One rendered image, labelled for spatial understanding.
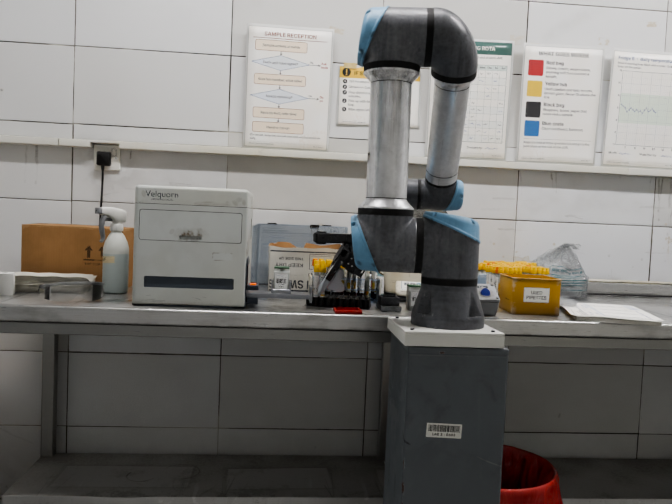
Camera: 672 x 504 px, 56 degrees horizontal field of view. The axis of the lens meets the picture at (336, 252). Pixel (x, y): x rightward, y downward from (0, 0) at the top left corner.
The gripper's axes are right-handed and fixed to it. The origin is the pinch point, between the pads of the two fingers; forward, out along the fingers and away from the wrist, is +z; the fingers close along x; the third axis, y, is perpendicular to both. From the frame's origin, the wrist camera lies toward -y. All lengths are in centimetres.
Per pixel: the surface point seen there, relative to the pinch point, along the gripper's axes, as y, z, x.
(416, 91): -2, -74, 59
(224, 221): -29.6, -2.4, -4.5
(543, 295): 52, -31, 0
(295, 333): 0.3, 12.0, -5.5
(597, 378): 112, -23, 59
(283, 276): -9.7, 1.7, -2.3
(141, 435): -19, 80, 60
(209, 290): -23.6, 14.2, -4.5
